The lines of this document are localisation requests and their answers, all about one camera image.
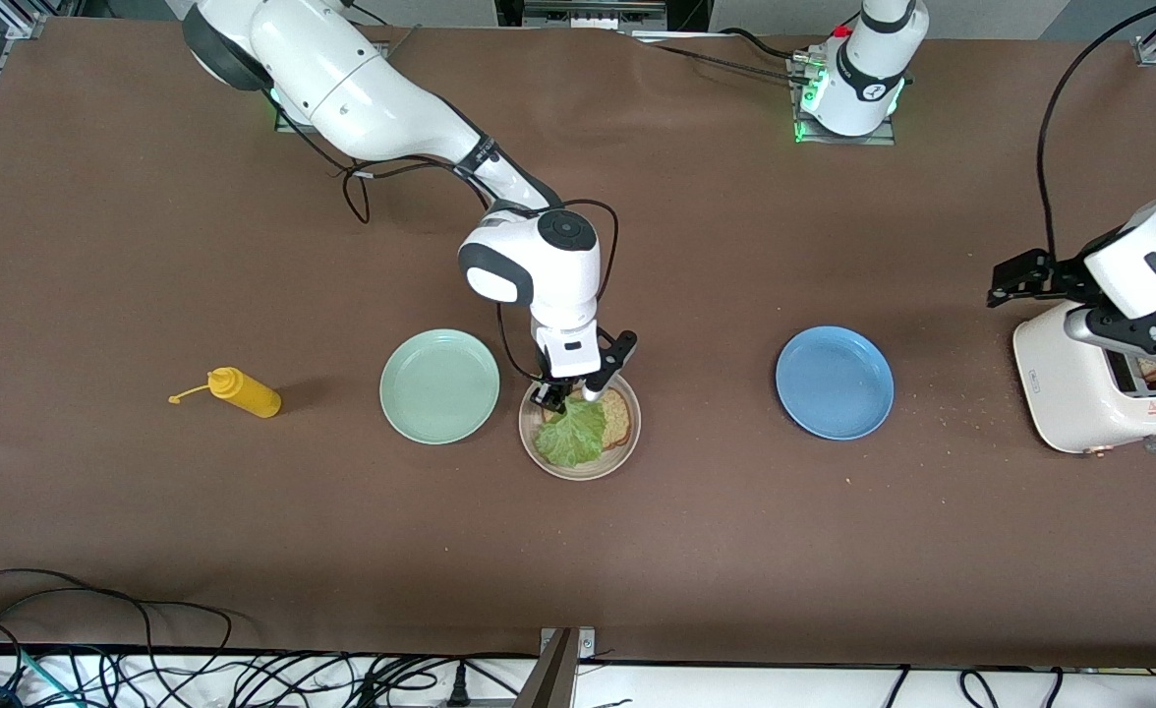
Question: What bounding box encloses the green lettuce leaf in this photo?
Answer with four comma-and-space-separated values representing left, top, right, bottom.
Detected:
535, 393, 607, 468

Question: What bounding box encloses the yellow squeeze bottle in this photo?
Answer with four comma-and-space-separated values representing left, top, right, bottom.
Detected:
168, 367, 282, 420

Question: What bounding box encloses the beige plate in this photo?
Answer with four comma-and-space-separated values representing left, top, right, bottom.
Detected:
519, 372, 642, 482

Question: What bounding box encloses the mint green plate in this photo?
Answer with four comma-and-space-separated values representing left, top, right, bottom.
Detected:
379, 328, 501, 445

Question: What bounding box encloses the blue plate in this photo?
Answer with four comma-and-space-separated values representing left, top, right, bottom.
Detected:
776, 325, 896, 441

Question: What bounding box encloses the white toaster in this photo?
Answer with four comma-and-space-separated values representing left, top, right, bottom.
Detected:
1012, 300, 1156, 458

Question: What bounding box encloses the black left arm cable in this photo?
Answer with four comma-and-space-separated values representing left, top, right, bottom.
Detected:
1035, 0, 1156, 259

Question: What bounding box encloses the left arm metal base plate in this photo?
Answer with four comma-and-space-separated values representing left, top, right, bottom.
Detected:
789, 54, 898, 147

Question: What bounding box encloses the aluminium profile post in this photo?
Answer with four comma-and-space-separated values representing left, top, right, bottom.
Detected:
514, 627, 597, 708

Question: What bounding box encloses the black cable on table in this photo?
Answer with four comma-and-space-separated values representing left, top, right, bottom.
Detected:
622, 29, 815, 86

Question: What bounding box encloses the metal frame with connectors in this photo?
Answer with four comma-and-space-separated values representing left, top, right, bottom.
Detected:
496, 0, 712, 38

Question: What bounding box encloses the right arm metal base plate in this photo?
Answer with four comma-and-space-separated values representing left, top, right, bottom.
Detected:
273, 93, 323, 135

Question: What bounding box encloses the long black looping cable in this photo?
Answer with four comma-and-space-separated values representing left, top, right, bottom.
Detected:
0, 568, 237, 679

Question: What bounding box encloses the aluminium frame corner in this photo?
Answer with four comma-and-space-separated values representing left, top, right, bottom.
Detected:
0, 0, 83, 40

